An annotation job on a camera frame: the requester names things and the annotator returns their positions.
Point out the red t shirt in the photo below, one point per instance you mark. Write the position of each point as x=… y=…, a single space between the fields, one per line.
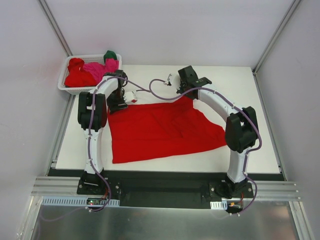
x=151 y=131
x=78 y=77

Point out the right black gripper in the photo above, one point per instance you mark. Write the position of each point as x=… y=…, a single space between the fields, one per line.
x=180 y=89

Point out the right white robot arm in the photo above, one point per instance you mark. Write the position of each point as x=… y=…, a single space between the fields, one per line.
x=241 y=130

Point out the right white cable duct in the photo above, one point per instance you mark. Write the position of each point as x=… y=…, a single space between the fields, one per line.
x=219 y=205

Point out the green t shirt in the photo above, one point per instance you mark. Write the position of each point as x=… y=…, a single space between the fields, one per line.
x=110 y=55

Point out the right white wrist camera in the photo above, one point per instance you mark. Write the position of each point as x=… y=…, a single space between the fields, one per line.
x=167 y=82

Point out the white cable duct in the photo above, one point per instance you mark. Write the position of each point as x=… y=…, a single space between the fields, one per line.
x=70 y=201
x=219 y=205

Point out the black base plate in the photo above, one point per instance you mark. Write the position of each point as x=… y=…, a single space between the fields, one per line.
x=150 y=189

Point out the left white cable duct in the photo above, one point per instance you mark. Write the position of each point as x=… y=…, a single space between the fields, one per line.
x=70 y=201

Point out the white plastic basket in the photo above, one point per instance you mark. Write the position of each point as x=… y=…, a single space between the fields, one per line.
x=87 y=59

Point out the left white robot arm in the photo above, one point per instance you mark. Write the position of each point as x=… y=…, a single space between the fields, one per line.
x=94 y=106

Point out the pink t shirt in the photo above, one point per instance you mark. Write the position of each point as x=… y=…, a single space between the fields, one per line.
x=97 y=70

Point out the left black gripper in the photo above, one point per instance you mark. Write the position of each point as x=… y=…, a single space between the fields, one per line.
x=117 y=107

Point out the aluminium frame rail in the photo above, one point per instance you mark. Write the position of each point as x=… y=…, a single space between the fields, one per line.
x=266 y=190

